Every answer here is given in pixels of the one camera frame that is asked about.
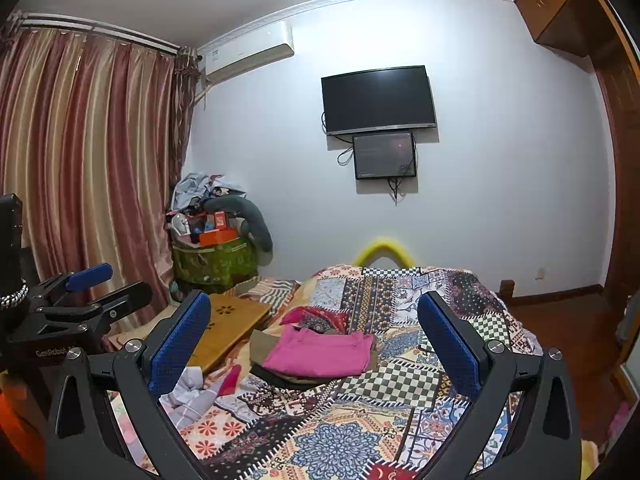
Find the small black wall monitor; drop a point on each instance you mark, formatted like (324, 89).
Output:
(384, 155)

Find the grey plastic bag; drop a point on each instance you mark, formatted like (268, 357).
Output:
(632, 315)

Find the wooden lap desk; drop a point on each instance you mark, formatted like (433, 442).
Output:
(235, 317)

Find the patchwork blanket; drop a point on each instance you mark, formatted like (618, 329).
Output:
(350, 435)

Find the black wall television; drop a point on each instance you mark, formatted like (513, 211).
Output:
(377, 97)

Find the white cloth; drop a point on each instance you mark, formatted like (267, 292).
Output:
(192, 400)

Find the red patterned cloth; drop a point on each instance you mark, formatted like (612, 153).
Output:
(320, 317)

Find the black garment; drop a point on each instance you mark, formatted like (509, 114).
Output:
(280, 379)

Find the yellow curved object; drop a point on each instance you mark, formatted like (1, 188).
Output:
(382, 246)

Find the magenta sock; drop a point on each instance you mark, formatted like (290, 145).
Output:
(230, 382)

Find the pink pants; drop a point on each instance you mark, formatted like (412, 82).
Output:
(320, 352)

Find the orange box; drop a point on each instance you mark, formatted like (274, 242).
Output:
(217, 236)

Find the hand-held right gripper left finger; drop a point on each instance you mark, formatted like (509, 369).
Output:
(180, 345)

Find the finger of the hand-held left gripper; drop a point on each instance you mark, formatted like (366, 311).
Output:
(125, 300)
(90, 276)

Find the pink striped curtain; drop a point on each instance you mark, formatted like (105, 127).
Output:
(90, 160)

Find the curtain rod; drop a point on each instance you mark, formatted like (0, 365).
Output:
(100, 30)

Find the green patterned bag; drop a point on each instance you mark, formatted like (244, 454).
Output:
(215, 265)

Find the white air conditioner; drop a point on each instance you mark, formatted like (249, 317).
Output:
(245, 52)

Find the orange patterned bed sheet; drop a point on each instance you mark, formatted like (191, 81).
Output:
(267, 292)

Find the wooden door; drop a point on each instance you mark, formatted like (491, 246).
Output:
(625, 135)

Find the olive green pants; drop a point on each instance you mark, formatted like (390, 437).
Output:
(257, 345)

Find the yellow orange fleece blanket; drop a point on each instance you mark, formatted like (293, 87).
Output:
(589, 462)

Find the pile of light clothes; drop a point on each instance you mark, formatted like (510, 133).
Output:
(197, 187)

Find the wooden bed post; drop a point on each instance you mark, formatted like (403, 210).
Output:
(506, 292)

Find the grey plush pillow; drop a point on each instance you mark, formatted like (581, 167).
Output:
(260, 235)

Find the orange cloth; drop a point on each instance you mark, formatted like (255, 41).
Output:
(15, 435)

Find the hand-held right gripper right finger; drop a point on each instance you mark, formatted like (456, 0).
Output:
(450, 345)

